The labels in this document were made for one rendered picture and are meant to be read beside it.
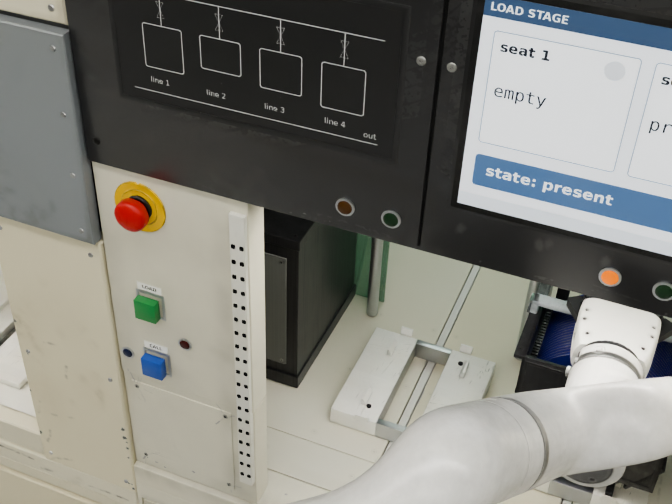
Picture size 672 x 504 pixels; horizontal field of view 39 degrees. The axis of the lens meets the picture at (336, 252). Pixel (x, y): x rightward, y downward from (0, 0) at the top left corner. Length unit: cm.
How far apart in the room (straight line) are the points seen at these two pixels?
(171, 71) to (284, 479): 68
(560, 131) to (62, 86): 53
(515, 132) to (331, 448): 74
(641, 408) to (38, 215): 73
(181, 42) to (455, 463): 49
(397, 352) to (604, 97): 84
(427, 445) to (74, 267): 62
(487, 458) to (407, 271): 105
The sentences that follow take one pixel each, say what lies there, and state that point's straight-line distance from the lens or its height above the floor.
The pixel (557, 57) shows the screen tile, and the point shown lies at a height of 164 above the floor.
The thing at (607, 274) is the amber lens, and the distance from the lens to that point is 92.
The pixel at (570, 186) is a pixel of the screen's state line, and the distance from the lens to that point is 88.
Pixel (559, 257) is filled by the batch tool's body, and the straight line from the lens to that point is 93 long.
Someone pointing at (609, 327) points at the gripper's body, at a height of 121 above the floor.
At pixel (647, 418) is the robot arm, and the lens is 100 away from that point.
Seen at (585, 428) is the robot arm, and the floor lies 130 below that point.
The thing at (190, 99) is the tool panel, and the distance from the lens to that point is 99.
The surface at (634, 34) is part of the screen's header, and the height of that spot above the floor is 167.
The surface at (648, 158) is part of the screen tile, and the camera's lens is 85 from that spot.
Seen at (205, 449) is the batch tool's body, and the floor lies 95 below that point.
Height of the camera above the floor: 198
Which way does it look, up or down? 38 degrees down
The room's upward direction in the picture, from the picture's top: 3 degrees clockwise
